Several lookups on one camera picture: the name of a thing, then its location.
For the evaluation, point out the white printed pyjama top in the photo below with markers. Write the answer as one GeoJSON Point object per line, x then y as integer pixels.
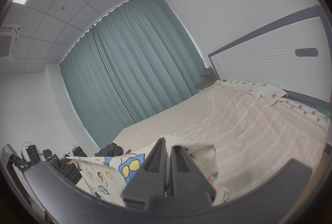
{"type": "Point", "coordinates": [116, 173]}

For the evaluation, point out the ceiling air conditioner vent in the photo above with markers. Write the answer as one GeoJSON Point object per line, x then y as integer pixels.
{"type": "Point", "coordinates": [7, 44]}

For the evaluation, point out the grey bedside table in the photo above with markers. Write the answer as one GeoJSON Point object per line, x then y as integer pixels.
{"type": "Point", "coordinates": [205, 85]}

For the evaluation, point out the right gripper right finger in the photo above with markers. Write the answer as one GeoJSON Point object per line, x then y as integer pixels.
{"type": "Point", "coordinates": [186, 176]}

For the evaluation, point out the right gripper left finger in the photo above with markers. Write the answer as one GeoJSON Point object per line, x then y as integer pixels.
{"type": "Point", "coordinates": [153, 171]}

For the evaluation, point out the white cloth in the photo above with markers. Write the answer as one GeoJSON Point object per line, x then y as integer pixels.
{"type": "Point", "coordinates": [68, 150]}

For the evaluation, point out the bed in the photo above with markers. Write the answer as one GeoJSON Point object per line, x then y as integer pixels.
{"type": "Point", "coordinates": [220, 119]}

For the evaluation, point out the black garment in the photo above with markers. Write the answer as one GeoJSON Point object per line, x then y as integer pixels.
{"type": "Point", "coordinates": [109, 150]}

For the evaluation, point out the blue-green curtain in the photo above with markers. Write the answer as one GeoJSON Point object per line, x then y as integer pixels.
{"type": "Point", "coordinates": [85, 88]}
{"type": "Point", "coordinates": [145, 49]}

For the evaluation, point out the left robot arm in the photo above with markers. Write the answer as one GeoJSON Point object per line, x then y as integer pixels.
{"type": "Point", "coordinates": [32, 153]}

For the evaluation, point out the white heart printed pillow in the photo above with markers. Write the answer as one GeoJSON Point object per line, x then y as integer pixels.
{"type": "Point", "coordinates": [259, 90]}

